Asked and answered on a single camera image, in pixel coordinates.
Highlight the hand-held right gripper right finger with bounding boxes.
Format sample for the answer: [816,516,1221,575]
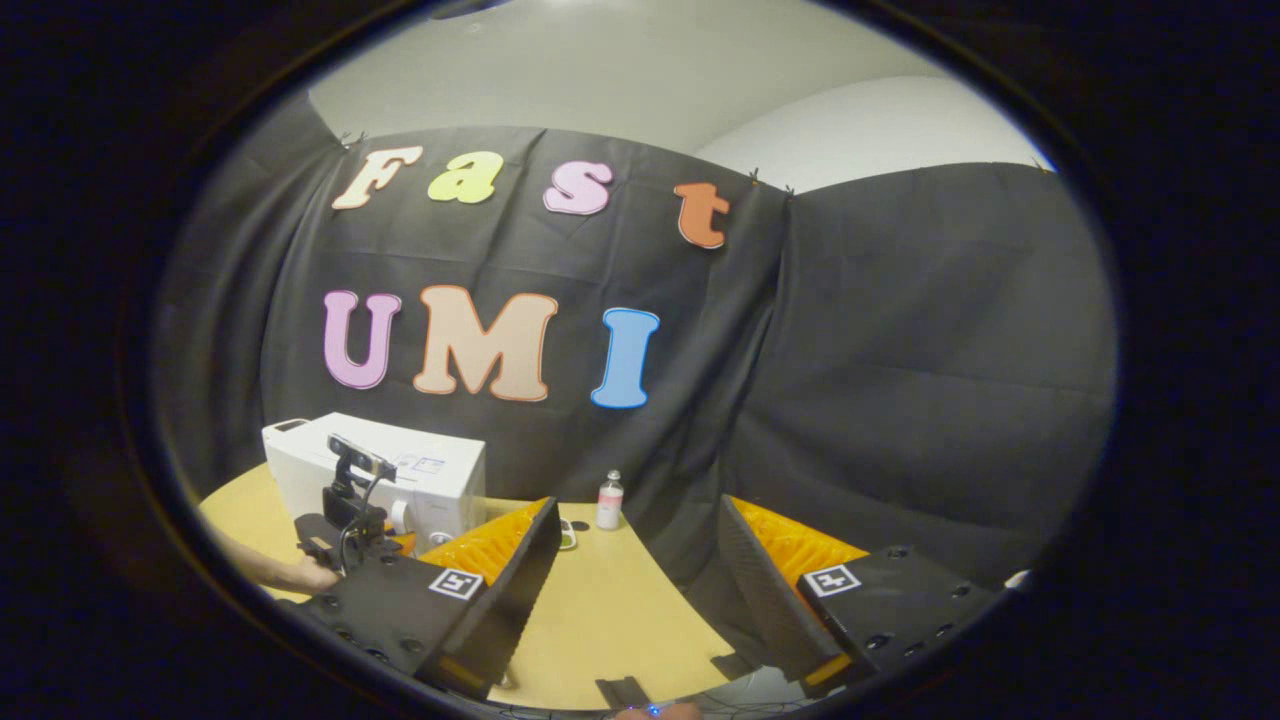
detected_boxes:
[717,495,1003,699]

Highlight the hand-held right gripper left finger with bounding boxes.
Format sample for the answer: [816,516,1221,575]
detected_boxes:
[283,497,563,703]

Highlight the white microwave oven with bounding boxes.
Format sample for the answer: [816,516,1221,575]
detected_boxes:
[262,412,488,556]

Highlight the black flat piece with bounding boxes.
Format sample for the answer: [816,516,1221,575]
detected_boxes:
[595,677,651,710]

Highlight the black backdrop cloth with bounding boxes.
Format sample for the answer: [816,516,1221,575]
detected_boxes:
[150,90,1119,661]

